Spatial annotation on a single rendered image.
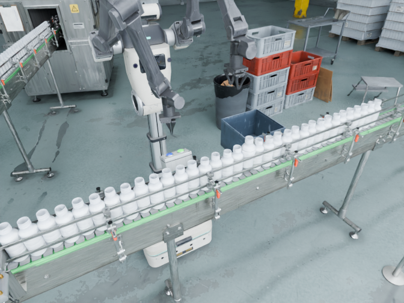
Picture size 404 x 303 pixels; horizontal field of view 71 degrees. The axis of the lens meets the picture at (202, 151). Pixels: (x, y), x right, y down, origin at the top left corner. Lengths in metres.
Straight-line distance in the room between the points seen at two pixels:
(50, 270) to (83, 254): 0.13
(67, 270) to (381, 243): 2.27
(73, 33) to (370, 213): 4.24
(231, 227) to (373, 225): 1.20
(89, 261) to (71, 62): 3.82
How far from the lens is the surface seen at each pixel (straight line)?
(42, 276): 1.30
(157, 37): 1.64
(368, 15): 8.17
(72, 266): 1.30
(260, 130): 2.16
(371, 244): 2.70
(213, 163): 1.26
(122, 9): 1.06
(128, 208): 1.19
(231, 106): 3.45
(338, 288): 2.36
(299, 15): 11.28
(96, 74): 4.79
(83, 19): 4.60
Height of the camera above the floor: 1.90
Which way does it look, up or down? 35 degrees down
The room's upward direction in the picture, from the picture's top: 1 degrees counter-clockwise
